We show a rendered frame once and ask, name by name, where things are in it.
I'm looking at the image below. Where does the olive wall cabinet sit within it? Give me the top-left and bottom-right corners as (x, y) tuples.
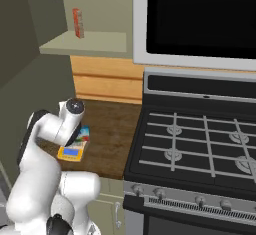
(23, 0), (135, 60)

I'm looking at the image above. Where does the microwave oven with black door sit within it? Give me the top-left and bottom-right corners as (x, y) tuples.
(132, 0), (256, 73)

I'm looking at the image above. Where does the olive cabinet door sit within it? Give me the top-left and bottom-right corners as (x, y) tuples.
(0, 0), (42, 91)

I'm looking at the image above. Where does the black gas stove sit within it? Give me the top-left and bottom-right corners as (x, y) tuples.
(122, 66), (256, 235)

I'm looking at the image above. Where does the silver cupboard door handle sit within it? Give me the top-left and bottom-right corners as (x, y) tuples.
(114, 201), (122, 229)

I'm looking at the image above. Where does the beige base cupboard door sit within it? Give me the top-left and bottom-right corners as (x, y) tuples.
(87, 192), (126, 235)

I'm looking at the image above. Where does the silver stove knob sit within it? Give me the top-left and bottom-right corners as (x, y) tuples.
(219, 199), (233, 212)
(153, 187), (167, 201)
(131, 183), (144, 197)
(194, 194), (207, 208)

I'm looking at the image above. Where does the red food box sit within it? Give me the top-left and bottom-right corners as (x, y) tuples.
(72, 7), (86, 40)

